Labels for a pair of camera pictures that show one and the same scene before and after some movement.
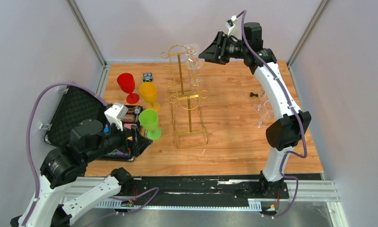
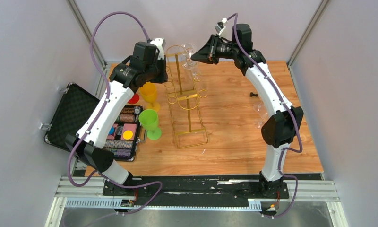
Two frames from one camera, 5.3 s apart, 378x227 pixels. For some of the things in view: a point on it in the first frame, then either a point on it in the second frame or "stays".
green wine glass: (149, 118) stays
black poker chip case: (76, 104) stays
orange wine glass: (149, 91) stays
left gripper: (131, 145) -> (164, 77)
